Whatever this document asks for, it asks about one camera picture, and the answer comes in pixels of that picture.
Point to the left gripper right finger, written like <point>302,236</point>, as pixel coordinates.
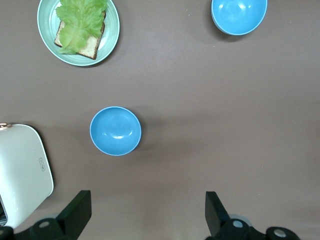
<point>217,220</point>

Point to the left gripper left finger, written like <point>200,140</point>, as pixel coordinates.
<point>72,220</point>

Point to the blue bowl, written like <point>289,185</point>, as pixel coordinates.
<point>238,15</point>
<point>115,131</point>

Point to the cream white toaster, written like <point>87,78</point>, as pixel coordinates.
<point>22,170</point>

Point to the brown table cover sheet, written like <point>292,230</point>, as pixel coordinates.
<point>200,100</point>

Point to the bread slice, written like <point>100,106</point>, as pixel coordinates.
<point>91,47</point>

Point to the green plate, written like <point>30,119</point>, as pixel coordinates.
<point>110,32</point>

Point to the green lettuce leaf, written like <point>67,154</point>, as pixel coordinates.
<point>77,25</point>

